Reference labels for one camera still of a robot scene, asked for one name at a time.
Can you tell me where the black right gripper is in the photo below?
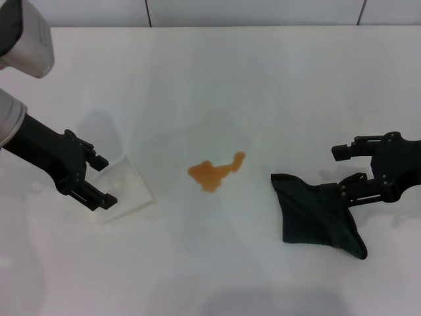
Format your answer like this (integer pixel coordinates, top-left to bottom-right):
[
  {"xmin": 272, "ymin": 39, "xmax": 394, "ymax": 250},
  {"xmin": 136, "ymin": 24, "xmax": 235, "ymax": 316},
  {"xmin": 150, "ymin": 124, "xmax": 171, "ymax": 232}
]
[{"xmin": 331, "ymin": 131, "xmax": 421, "ymax": 208}]

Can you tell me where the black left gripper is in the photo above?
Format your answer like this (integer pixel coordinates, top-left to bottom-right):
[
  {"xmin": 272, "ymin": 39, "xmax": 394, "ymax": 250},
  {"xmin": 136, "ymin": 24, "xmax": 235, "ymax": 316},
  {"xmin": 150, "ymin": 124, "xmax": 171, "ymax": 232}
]
[{"xmin": 3, "ymin": 113, "xmax": 118, "ymax": 212}]

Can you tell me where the translucent white plastic cup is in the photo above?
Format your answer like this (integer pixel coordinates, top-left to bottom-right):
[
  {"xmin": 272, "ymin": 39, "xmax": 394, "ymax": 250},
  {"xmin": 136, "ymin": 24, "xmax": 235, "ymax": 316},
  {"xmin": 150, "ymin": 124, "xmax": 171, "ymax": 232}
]
[{"xmin": 87, "ymin": 155, "xmax": 157, "ymax": 225}]

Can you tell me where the dark blue rag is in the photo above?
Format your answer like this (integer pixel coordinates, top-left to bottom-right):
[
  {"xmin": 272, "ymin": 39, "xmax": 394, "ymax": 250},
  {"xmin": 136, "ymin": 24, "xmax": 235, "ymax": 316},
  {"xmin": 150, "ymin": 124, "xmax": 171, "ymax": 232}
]
[{"xmin": 270, "ymin": 173, "xmax": 368, "ymax": 261}]

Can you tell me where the brown water stain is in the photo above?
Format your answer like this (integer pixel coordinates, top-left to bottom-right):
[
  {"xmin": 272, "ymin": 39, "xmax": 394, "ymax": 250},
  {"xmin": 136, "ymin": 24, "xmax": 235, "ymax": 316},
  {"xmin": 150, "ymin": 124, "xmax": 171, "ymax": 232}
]
[{"xmin": 187, "ymin": 151, "xmax": 247, "ymax": 194}]

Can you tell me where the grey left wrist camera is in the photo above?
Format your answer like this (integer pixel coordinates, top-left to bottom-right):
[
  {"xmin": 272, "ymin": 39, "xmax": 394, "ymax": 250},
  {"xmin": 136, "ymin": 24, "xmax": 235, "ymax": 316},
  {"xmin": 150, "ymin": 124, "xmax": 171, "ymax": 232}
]
[{"xmin": 0, "ymin": 0, "xmax": 55, "ymax": 80}]

